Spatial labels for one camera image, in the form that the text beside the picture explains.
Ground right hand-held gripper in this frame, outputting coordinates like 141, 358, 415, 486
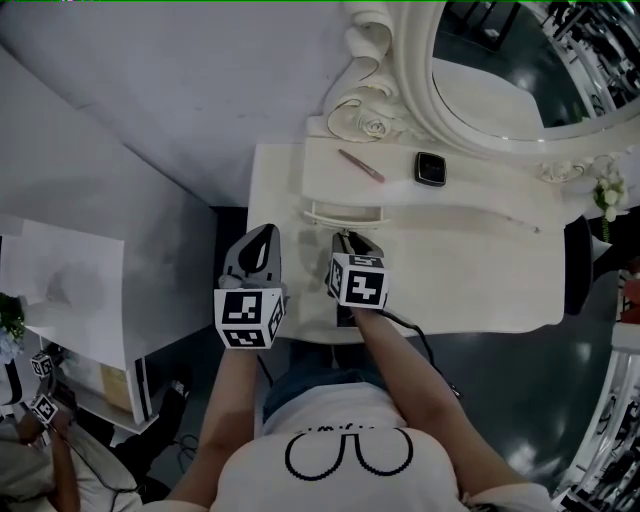
325, 230, 391, 310

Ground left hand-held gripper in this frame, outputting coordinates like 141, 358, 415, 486
213, 223, 290, 352

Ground small white drawer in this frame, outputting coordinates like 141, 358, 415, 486
302, 198, 392, 232

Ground white vanity table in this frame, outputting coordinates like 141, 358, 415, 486
246, 135, 570, 347

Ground person's right forearm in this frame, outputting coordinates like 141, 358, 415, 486
344, 303, 509, 484

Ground person's left forearm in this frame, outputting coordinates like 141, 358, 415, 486
167, 344, 275, 512

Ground pink cosmetic pencil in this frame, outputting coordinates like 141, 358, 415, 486
337, 147, 387, 184

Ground black square compact case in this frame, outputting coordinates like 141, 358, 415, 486
413, 150, 449, 188

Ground person's blue jeans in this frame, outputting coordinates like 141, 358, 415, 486
261, 341, 399, 426

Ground white ornate oval mirror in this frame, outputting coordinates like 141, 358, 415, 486
304, 0, 640, 187

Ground white side cabinet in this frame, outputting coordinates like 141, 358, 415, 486
0, 214, 151, 436

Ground brown cardboard box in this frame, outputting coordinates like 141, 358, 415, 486
98, 362, 135, 415

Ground person's white t-shirt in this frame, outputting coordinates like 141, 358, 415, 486
212, 382, 554, 512

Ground black chair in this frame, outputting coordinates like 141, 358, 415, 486
563, 214, 597, 317

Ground blue and white flowers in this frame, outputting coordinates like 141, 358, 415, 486
0, 291, 27, 367

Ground white flower bouquet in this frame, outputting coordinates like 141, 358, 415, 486
591, 164, 630, 245

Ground white display shelf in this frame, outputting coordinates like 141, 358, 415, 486
549, 319, 640, 512

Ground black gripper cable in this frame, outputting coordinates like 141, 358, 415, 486
382, 308, 465, 402
254, 351, 275, 390

